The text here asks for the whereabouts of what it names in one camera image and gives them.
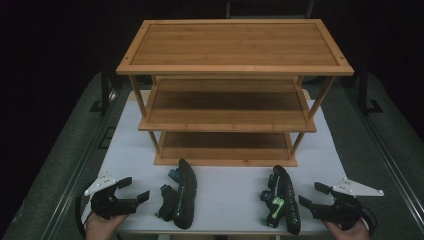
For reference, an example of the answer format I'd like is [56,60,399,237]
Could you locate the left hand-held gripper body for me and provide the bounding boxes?
[83,170,139,221]

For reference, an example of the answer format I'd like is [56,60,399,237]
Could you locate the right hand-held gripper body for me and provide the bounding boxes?
[311,177,385,231]

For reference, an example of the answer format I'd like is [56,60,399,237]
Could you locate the black sandal with green strap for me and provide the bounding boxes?
[259,164,302,237]

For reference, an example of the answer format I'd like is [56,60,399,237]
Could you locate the black sandal with teal strap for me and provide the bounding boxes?
[154,158,198,231]

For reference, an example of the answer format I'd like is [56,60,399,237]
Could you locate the three-tier wooden shelf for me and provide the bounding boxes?
[115,18,355,168]

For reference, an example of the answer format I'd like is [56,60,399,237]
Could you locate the person's right hand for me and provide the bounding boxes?
[322,219,371,240]

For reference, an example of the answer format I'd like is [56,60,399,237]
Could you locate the person's left hand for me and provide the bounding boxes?
[85,213,129,240]

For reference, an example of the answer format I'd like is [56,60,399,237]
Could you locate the black metal stand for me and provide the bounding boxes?
[357,64,384,116]
[89,64,113,117]

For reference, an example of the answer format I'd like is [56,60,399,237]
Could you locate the black cable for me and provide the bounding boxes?
[360,205,379,235]
[75,194,94,240]

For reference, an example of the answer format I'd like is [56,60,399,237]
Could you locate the metal floor rail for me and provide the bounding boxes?
[344,86,424,231]
[39,89,118,240]

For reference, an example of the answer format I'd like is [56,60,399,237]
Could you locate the black floor bracket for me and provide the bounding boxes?
[97,126,117,150]

